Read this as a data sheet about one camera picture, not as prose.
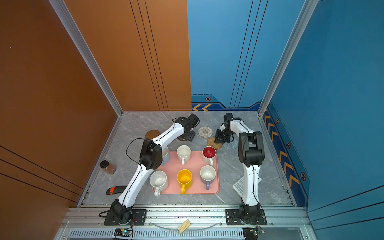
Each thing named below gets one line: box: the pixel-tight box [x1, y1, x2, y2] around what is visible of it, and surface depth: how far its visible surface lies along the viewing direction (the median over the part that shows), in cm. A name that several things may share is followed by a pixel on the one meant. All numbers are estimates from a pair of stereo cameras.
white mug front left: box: [149, 170, 168, 197], surface depth 81 cm
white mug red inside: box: [202, 145, 217, 167], surface depth 91 cm
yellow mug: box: [177, 169, 193, 195], surface depth 81 cm
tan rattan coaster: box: [207, 136, 223, 150], surface depth 104 cm
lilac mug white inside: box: [200, 165, 216, 190], surface depth 83 cm
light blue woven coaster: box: [222, 139, 239, 150], surface depth 101 cm
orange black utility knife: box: [106, 185, 127, 195], surface depth 82 cm
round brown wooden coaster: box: [145, 129, 161, 140], surface depth 111 cm
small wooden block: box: [177, 219, 191, 234], surface depth 72 cm
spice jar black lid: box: [100, 160, 117, 175], surface depth 84 cm
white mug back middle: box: [176, 145, 191, 166], surface depth 89 cm
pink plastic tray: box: [156, 151, 220, 195], surface depth 86 cm
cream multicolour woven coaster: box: [198, 126, 213, 138], surface depth 108 cm
